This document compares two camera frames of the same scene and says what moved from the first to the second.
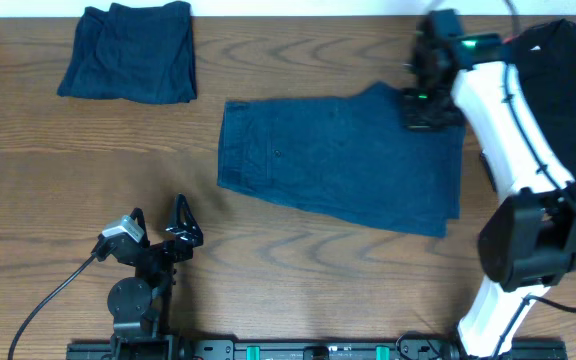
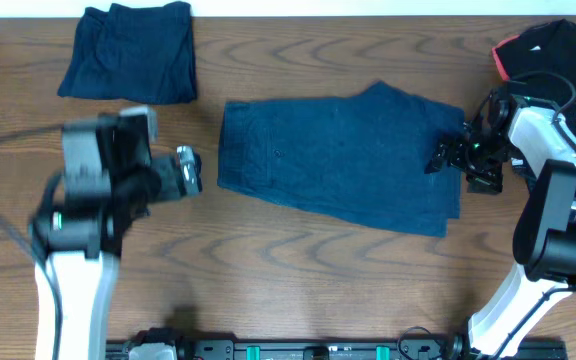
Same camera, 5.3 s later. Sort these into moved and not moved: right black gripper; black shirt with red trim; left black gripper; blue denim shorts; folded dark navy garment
Moved: right black gripper; left black gripper
Not moved: blue denim shorts; folded dark navy garment; black shirt with red trim
